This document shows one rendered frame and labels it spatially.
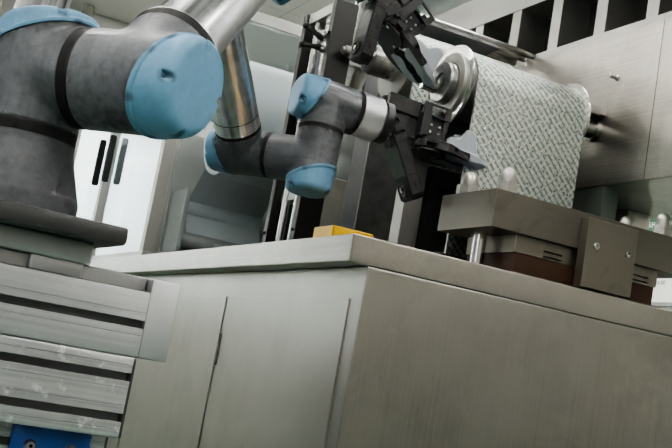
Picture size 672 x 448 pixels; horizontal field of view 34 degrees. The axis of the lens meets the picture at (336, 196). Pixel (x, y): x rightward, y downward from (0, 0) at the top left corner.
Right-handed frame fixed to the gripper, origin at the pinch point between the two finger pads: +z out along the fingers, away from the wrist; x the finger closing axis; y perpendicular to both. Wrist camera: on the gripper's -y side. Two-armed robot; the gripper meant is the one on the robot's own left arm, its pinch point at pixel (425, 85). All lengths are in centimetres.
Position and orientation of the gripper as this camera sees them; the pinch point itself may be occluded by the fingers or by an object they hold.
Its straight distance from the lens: 200.3
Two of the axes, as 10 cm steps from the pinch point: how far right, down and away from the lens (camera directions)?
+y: 7.0, -6.0, 3.9
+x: -4.4, 0.8, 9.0
